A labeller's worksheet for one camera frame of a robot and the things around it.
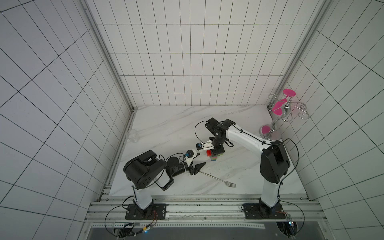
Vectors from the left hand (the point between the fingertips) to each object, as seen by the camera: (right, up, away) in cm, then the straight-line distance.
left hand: (200, 159), depth 85 cm
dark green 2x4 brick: (+11, +2, +2) cm, 11 cm away
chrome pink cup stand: (+49, +31, -2) cm, 58 cm away
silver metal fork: (+15, -12, -4) cm, 20 cm away
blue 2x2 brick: (+8, -2, +5) cm, 10 cm away
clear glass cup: (-46, +12, +15) cm, 50 cm away
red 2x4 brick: (+5, +5, -4) cm, 8 cm away
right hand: (+8, +7, +4) cm, 11 cm away
